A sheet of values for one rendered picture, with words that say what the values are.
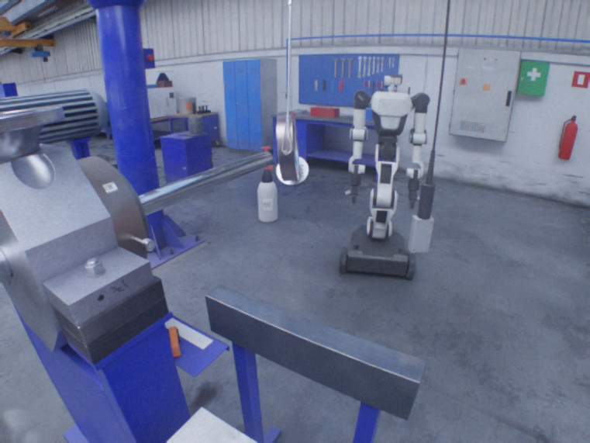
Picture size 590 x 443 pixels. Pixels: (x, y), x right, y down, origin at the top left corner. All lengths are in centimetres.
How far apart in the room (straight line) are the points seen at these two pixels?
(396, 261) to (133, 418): 211
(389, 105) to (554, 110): 337
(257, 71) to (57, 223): 566
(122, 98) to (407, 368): 256
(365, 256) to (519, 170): 345
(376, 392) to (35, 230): 81
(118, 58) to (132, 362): 233
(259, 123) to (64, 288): 576
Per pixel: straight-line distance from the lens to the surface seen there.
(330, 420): 174
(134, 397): 88
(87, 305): 68
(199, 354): 93
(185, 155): 446
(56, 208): 78
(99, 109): 482
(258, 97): 623
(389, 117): 246
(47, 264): 76
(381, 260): 258
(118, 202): 89
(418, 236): 116
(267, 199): 343
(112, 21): 284
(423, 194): 111
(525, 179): 554
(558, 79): 542
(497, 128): 509
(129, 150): 285
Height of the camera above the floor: 145
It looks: 24 degrees down
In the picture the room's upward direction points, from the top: straight up
